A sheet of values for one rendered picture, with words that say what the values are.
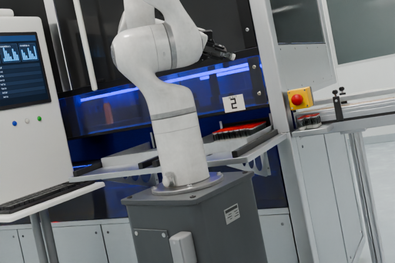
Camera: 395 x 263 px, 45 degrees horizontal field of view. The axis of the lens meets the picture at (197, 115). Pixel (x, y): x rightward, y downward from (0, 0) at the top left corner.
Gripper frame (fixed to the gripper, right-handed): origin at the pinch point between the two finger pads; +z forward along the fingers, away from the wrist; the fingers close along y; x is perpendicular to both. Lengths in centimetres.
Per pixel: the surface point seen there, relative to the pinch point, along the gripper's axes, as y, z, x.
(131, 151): 63, -10, -24
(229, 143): 24.9, 12.7, 11.1
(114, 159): 56, -18, -7
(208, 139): 42.0, 14.8, -14.4
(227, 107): 27.8, 17.4, -18.0
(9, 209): 75, -50, 10
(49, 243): 115, -32, -14
